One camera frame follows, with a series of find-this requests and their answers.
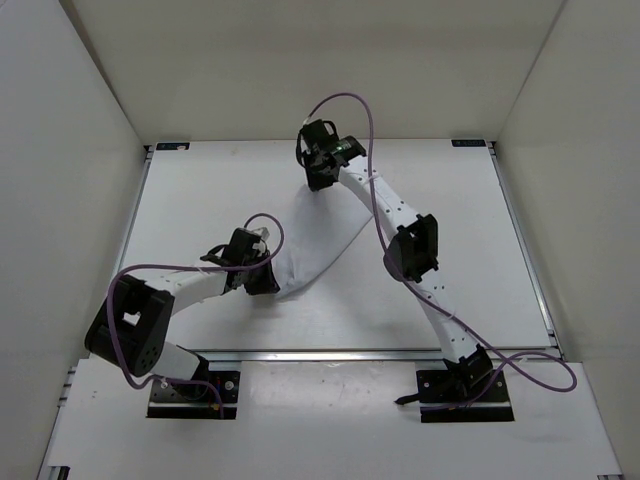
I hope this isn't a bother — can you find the white skirt cloth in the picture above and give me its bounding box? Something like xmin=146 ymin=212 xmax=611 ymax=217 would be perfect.
xmin=273 ymin=185 xmax=372 ymax=300

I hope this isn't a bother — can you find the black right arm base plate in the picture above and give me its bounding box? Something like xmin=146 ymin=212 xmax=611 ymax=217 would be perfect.
xmin=395 ymin=369 xmax=515 ymax=423

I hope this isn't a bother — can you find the white front cover board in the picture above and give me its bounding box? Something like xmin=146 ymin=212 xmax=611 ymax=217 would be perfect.
xmin=48 ymin=358 xmax=621 ymax=479

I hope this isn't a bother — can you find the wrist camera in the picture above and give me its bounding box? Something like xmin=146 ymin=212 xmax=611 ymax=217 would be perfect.
xmin=200 ymin=227 xmax=270 ymax=271
xmin=299 ymin=119 xmax=340 ymax=151

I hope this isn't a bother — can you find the corner label sticker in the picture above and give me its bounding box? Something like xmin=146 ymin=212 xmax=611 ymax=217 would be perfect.
xmin=451 ymin=139 xmax=486 ymax=148
xmin=155 ymin=142 xmax=190 ymax=151

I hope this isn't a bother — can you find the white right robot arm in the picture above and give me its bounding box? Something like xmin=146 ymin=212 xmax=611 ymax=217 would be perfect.
xmin=296 ymin=133 xmax=492 ymax=401

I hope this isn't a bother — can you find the right corner label sticker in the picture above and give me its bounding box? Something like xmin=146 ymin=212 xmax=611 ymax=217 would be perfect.
xmin=451 ymin=139 xmax=486 ymax=148

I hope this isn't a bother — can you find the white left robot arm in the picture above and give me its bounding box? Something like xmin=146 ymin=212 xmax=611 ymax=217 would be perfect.
xmin=84 ymin=263 xmax=280 ymax=400

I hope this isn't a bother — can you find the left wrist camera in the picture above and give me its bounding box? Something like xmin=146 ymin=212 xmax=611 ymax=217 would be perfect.
xmin=200 ymin=227 xmax=270 ymax=271

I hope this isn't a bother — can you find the left corner label sticker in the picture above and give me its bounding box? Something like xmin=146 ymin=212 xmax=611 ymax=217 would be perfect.
xmin=155 ymin=142 xmax=190 ymax=151

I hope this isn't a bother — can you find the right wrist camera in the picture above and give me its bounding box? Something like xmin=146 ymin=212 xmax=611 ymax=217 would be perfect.
xmin=299 ymin=119 xmax=340 ymax=151

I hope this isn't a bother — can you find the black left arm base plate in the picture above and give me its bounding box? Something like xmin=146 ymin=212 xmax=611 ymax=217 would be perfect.
xmin=146 ymin=362 xmax=241 ymax=420

